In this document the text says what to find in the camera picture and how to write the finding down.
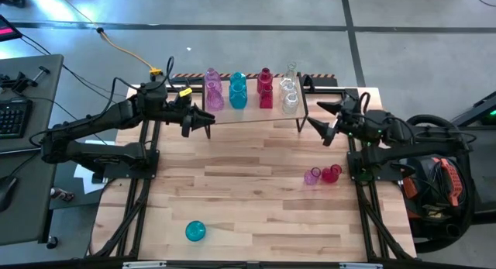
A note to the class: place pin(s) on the purple bulbous glass vase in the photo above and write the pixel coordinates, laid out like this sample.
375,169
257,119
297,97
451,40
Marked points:
311,178

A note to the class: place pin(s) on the black computer mouse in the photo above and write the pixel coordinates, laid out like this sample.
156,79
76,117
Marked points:
7,192

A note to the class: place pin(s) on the teal round glass vase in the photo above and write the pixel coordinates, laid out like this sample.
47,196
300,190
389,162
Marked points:
195,231

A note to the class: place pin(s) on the black caster wheel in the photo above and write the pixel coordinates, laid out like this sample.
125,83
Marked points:
51,242

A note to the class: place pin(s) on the black monitor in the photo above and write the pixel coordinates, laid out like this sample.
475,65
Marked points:
7,30

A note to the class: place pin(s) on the grey desk panel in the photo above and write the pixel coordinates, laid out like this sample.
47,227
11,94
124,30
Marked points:
42,118
27,222

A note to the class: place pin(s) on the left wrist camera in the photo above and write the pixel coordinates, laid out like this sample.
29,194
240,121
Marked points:
182,101

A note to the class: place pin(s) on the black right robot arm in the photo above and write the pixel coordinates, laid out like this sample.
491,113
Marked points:
426,143

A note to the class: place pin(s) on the silver edge bracket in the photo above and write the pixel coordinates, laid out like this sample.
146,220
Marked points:
360,266
143,265

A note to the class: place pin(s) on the black equipment with green light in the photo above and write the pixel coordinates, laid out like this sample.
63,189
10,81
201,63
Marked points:
480,108

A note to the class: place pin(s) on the teal textured square vase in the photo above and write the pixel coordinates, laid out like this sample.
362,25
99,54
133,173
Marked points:
238,98

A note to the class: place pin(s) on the teal glass bottle vase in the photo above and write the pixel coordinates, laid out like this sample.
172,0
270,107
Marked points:
238,78

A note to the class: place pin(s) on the red glass bottle vase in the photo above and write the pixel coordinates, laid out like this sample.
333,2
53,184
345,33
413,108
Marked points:
265,77

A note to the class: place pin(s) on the black aluminium table frame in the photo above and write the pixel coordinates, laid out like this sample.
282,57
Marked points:
329,91

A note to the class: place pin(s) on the purple glass cone vase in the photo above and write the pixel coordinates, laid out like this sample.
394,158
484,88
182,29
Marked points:
215,100

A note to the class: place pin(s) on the wooden shelf with black frame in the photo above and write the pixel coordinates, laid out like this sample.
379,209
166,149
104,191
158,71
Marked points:
252,114

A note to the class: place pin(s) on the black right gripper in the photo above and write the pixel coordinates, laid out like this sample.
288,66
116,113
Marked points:
360,123

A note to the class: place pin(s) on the black mat with hazard stripe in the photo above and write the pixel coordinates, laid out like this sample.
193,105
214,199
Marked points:
252,75

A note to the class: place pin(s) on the purple ribbed jar vase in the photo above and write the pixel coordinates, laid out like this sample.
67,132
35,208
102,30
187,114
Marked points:
212,76

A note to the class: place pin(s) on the small clear glass vase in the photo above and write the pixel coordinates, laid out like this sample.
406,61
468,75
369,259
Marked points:
290,105

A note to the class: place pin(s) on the red flared square vase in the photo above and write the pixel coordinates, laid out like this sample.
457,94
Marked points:
266,101

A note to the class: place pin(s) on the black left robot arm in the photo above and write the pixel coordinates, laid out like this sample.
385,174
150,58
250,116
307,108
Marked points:
97,121

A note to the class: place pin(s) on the white paper sheet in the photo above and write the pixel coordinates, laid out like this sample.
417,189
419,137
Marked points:
87,183

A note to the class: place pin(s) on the red bulbous glass vase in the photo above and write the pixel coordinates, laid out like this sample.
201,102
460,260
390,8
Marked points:
329,176

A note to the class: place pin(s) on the black and orange machine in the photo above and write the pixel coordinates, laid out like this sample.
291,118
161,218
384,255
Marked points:
430,183

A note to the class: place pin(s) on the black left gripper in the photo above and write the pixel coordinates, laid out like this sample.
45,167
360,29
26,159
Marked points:
174,113

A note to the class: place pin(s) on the black keyboard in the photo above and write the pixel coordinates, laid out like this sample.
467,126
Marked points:
13,119

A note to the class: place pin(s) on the black clamp mount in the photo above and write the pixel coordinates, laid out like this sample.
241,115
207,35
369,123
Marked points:
17,83

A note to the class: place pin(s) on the small dark bottle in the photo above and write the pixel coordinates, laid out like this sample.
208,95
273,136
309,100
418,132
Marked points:
62,194

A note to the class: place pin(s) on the yellow tape label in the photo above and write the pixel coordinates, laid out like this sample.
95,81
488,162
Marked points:
185,92

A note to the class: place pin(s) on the clear glass cone vase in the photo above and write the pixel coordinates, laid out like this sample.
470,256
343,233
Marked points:
291,69

